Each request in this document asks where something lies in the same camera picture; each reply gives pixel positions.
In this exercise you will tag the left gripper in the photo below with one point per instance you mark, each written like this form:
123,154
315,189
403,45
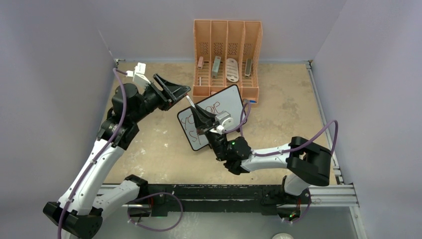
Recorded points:
176,90

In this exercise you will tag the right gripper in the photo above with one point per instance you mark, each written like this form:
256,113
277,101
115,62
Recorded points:
202,121

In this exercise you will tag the white red marker pen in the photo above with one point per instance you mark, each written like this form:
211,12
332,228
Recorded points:
192,104

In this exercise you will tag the black framed whiteboard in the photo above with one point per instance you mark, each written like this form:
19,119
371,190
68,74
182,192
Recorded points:
228,99

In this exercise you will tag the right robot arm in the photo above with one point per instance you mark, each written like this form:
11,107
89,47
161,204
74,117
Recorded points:
308,162

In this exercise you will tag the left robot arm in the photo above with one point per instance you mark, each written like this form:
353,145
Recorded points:
80,211

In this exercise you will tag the blue grey small item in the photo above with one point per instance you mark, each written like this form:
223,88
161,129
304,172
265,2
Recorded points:
249,101

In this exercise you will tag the white oval perforated plate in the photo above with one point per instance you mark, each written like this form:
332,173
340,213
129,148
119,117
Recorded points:
232,71

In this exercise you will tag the grey green box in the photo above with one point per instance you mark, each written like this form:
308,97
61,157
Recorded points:
215,67

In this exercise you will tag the grey eraser block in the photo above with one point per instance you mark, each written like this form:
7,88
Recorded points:
248,67

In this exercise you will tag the peach plastic desk organizer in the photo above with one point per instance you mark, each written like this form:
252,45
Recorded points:
226,53

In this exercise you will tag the white round object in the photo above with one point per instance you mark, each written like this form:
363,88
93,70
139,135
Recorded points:
282,236

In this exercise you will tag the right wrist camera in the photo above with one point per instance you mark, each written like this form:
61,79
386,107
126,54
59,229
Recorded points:
222,123

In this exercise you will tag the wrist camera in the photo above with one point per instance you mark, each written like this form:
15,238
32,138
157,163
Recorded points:
138,75
222,123

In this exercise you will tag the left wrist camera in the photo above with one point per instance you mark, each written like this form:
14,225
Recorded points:
138,75

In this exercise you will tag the black aluminium base frame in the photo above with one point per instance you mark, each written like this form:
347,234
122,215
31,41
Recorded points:
268,200

